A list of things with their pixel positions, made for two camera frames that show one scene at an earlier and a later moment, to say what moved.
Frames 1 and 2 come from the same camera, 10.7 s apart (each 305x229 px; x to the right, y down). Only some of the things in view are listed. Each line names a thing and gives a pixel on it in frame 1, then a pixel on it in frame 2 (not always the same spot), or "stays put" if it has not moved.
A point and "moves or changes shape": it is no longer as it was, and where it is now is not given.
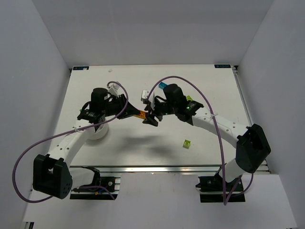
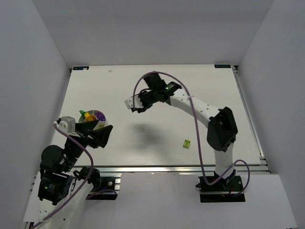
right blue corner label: x=222 y=66 stays put
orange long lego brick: x=142 y=115 moves or changes shape
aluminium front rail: x=166 y=169 stays put
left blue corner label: x=80 y=67 stays put
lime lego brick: x=187 y=144 stays put
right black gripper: x=157 y=109 → x=144 y=102
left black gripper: x=122 y=106 → x=84 y=133
